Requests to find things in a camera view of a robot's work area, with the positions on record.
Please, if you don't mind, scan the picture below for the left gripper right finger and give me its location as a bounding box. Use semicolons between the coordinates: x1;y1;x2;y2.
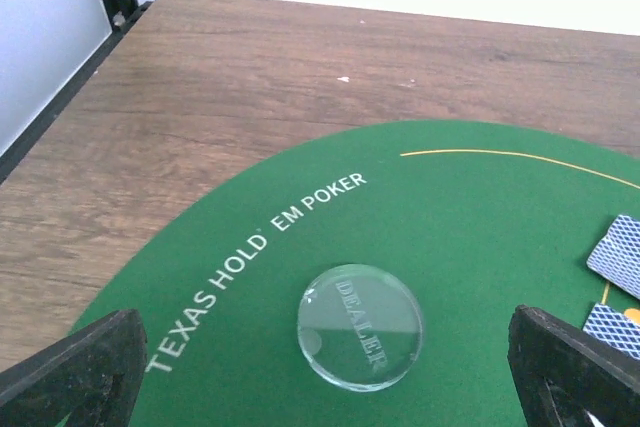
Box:
507;305;639;427

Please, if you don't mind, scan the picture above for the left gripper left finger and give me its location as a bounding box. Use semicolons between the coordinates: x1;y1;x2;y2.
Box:
1;309;147;426

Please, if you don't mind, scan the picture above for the blue checkered card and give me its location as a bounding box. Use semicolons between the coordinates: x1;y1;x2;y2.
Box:
586;214;639;299
582;303;640;360

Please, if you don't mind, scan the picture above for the green round poker mat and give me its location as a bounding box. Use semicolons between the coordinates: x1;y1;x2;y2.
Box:
79;121;639;426

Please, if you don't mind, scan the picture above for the clear dealer button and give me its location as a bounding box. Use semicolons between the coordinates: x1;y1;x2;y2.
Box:
297;263;425;393

